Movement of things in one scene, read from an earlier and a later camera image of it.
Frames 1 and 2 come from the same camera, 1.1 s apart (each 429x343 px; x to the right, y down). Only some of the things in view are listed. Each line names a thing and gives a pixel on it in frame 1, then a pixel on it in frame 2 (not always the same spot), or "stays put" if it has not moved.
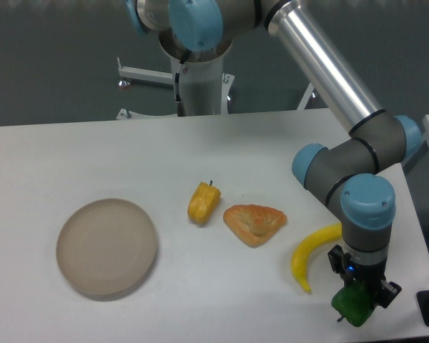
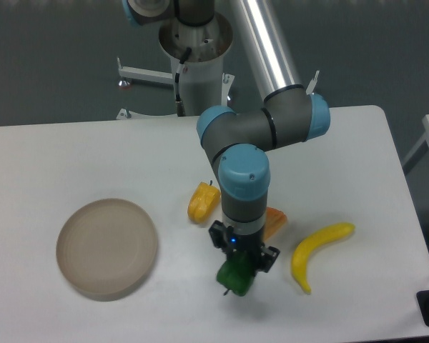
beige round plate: (107, 249) stays put
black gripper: (372, 274) → (261, 257)
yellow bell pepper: (204, 202) stays put
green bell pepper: (354, 303) → (235, 275)
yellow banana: (304, 246) stays put
